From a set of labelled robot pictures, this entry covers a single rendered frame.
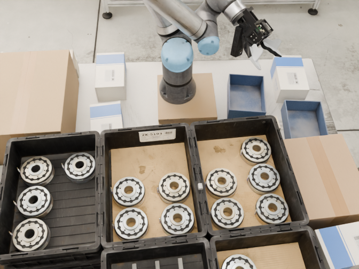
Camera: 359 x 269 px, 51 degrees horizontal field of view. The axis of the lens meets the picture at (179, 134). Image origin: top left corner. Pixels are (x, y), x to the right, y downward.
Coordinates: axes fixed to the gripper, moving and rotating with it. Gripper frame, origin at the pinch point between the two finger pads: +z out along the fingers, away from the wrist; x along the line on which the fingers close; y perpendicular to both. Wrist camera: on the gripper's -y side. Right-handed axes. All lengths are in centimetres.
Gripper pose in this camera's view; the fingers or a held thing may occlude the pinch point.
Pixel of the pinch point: (270, 64)
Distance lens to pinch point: 138.9
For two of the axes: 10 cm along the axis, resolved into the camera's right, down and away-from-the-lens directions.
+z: 5.9, 8.0, -0.7
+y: 4.7, -4.2, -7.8
